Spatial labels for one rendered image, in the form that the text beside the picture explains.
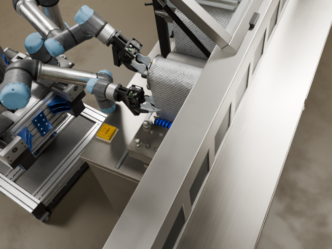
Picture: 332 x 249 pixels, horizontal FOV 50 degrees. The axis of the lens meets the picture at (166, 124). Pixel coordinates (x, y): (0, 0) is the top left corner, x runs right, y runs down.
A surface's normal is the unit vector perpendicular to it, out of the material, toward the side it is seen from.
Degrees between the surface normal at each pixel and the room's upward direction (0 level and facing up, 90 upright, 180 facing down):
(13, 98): 86
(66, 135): 0
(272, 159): 0
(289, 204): 0
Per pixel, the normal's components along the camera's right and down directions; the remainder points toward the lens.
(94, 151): -0.11, -0.58
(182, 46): -0.43, 0.78
